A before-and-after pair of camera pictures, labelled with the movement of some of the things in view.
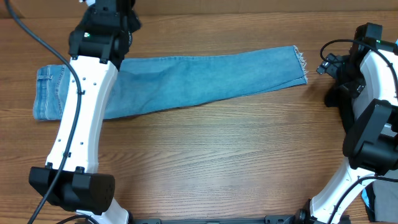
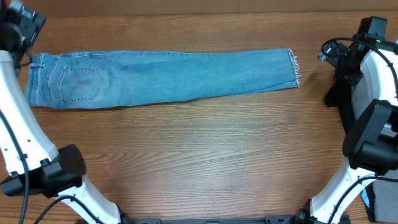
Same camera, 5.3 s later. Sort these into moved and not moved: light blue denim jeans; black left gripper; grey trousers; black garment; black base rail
Moved: black left gripper; light blue denim jeans
Not moved: grey trousers; black garment; black base rail
